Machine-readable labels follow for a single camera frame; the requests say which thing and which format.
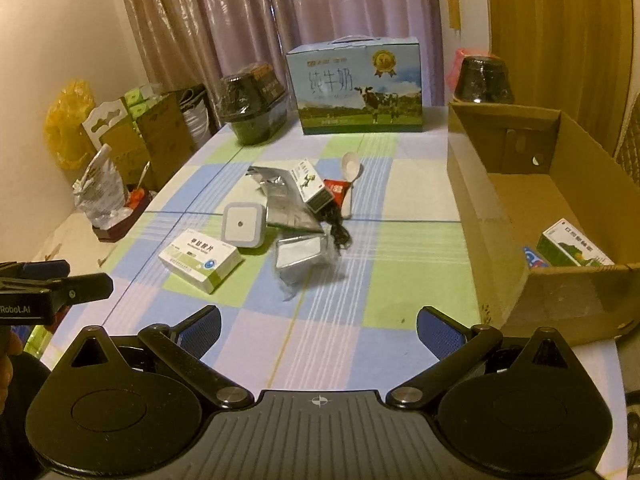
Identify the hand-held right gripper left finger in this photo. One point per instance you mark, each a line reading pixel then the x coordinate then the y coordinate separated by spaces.
pixel 202 332

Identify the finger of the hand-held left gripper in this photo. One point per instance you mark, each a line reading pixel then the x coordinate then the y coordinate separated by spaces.
pixel 85 287
pixel 47 268

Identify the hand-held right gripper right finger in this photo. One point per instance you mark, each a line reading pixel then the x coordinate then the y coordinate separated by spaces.
pixel 440 332

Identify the brown cardboard box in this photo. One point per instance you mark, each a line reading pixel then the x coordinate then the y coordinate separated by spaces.
pixel 495 230

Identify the long silver foil bag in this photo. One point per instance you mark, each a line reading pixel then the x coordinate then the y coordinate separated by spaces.
pixel 282 200

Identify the white ointment box green cartoon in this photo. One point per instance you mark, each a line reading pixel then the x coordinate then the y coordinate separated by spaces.
pixel 310 182

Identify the checkered cloth desktop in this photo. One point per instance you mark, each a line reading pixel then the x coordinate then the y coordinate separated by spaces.
pixel 405 260

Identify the dark red tray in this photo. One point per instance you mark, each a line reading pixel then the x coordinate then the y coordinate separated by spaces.
pixel 125 220

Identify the crumpled silvery bag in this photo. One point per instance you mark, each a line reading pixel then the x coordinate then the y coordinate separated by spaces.
pixel 100 185

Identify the white square night light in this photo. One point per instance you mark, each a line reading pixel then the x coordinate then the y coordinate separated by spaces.
pixel 242 225

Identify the small blue packet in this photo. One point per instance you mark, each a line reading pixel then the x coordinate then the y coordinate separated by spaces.
pixel 532 258

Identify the small silver foil pack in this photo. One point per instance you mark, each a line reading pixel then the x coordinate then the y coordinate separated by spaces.
pixel 300 255

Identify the yellow plastic bag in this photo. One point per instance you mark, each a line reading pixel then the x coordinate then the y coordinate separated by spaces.
pixel 67 120

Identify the white cut-out card carton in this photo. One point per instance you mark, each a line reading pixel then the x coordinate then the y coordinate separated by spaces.
pixel 107 122

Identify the green and white medicine box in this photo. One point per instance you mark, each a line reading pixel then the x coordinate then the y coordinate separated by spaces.
pixel 572 245

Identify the brown carton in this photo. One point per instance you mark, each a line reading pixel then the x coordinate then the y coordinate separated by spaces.
pixel 165 145

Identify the red snack packet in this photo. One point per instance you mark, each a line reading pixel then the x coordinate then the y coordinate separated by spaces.
pixel 339 191

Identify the white plastic spoon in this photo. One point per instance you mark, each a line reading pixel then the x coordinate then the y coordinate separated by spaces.
pixel 351 165

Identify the green and white small boxes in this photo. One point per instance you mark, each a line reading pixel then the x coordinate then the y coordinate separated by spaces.
pixel 137 100

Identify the white plastic bag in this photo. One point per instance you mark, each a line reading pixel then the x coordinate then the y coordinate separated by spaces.
pixel 195 117

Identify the plastic-wrapped black bowl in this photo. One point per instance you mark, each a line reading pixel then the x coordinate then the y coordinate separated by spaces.
pixel 482 80
pixel 245 110

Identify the blue cow print milk carton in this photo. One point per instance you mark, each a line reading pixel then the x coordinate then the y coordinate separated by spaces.
pixel 355 90

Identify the dark box with gold print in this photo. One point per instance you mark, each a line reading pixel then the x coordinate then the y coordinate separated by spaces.
pixel 272 85

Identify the red box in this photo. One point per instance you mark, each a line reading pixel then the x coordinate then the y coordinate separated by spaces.
pixel 456 70

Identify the quilted beige chair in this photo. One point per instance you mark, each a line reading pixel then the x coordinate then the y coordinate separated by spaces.
pixel 630 150

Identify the pink curtain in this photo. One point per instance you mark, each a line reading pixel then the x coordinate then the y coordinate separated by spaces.
pixel 240 15

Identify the yellow paper strip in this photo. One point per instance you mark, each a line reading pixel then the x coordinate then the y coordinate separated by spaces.
pixel 452 2

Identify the yellow wooden door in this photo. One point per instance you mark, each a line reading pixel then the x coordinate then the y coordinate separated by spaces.
pixel 560 20

